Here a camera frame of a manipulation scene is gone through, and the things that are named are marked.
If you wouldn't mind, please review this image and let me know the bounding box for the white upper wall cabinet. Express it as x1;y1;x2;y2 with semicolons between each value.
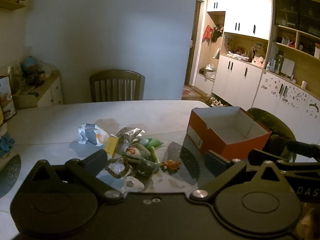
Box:
206;0;273;40

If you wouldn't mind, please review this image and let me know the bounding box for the white cabinet with stickers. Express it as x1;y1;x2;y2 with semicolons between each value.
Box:
252;70;320;132

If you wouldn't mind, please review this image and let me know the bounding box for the red hanging garment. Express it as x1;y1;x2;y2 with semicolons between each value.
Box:
203;25;213;41

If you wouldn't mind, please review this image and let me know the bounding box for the wooden wall shelf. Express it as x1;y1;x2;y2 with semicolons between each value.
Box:
0;0;27;11

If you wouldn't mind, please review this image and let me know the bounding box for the cluster of clear bottles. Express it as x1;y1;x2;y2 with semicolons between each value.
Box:
266;51;284;73

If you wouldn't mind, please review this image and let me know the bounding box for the white flat board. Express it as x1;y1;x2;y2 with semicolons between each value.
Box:
281;58;296;77

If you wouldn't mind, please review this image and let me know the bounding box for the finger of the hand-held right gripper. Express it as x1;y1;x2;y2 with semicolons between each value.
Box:
287;141;320;158
247;149;320;178

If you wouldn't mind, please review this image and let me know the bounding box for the small orange toy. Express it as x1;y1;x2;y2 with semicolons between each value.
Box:
161;159;182;172

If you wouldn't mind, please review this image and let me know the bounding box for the row of shoes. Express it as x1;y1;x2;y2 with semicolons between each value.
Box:
205;97;226;107

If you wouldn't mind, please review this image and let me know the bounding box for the person's right hand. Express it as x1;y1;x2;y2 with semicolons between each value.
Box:
299;204;320;240

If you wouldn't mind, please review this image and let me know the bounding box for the small yellow box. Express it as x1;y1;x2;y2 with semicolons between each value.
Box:
104;134;119;158

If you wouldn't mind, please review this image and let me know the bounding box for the dark green upholstered chair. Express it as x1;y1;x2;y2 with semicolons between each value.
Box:
247;107;297;162

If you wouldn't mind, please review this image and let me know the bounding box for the white double-door floor cabinet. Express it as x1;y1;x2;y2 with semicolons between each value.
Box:
212;54;263;110

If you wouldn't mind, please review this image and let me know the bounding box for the dark wooden chair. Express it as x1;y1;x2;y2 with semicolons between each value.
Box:
89;70;146;103

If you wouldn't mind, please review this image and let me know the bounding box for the low white niche drawer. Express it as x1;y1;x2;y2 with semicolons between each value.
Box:
195;72;215;88

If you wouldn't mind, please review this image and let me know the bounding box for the clear plastic bag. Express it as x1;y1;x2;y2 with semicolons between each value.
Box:
124;176;145;193

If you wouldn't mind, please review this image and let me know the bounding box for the dark glass-door cabinet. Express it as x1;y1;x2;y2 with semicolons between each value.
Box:
274;0;320;36

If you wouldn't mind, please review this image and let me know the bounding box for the orange cardboard shoebox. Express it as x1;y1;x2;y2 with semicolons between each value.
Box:
187;106;272;161

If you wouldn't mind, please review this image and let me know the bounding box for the pink storage box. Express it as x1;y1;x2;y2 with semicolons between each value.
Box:
252;56;266;68

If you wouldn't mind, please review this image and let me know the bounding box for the small side cabinet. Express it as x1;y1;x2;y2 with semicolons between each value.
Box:
12;69;63;109

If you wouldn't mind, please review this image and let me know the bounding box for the blue and white packet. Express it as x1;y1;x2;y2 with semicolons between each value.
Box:
78;123;109;147

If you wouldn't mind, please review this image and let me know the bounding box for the dark hanging bag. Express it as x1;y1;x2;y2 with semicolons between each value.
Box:
211;24;224;43

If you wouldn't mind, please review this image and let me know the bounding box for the green fringe tassel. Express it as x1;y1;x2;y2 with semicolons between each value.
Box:
147;137;164;149

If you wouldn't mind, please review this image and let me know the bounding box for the silver foil wrapper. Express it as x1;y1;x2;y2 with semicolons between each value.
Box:
116;127;146;146

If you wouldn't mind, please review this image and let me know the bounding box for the patterned door rug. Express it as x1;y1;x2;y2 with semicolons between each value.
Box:
182;86;202;98

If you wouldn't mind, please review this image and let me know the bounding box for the light green tube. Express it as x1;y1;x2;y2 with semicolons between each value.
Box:
149;146;160;174

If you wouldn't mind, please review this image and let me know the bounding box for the blue cloth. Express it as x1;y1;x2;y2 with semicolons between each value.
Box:
0;133;16;157

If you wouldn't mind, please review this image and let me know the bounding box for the brown entrance door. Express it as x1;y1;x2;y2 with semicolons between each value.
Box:
184;1;201;86

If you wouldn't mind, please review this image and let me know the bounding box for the printed food bag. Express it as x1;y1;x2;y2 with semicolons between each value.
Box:
0;76;17;123

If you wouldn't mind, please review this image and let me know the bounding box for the blue round toy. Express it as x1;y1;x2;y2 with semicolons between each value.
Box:
21;56;38;72

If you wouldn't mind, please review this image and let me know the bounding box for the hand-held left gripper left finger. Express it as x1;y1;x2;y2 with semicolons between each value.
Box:
30;149;124;204

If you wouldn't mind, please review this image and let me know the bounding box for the small black case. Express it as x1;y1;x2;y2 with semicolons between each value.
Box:
136;162;154;179

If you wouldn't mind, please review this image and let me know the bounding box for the dark round table mat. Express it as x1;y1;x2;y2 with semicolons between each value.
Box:
167;141;200;186
0;154;22;198

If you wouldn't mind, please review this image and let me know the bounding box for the white pouch with orange print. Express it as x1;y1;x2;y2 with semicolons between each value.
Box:
122;144;143;158

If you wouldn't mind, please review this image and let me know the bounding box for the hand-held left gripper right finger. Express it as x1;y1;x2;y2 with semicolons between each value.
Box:
190;150;298;203

